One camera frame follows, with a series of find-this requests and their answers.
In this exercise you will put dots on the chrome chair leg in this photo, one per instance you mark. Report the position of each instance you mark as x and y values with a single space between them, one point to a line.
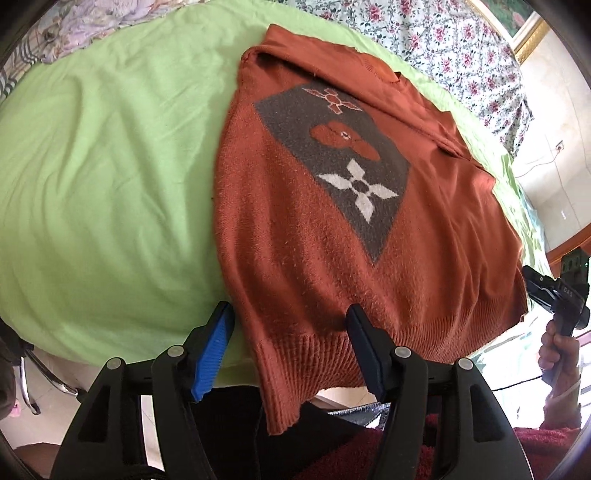
44 374

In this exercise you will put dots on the white wall socket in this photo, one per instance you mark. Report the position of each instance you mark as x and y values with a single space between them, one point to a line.
561 146

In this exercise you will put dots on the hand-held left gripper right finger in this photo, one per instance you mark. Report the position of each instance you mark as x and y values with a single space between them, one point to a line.
364 353

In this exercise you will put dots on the orange knitted sweater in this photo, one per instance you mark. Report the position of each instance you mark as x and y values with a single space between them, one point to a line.
300 240

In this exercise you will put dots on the pink floral blanket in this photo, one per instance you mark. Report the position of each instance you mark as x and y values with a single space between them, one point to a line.
443 46

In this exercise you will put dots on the person's right hand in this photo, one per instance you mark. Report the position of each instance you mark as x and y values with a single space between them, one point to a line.
549 350

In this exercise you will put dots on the gold framed picture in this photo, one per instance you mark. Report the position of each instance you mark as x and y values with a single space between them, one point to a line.
526 34

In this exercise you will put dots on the person's right forearm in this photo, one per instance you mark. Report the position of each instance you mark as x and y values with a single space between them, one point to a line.
563 406

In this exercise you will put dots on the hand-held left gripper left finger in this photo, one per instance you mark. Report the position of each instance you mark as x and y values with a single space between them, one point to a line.
213 353

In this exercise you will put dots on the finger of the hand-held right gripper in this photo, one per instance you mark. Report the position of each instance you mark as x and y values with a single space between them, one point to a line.
538 284

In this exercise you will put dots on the pale floral quilt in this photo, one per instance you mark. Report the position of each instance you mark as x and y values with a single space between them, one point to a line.
69 23

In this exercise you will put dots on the person's black trousers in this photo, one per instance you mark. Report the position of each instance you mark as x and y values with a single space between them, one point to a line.
318 443

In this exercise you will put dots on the green bed sheet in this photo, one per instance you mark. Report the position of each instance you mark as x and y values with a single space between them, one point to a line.
106 184

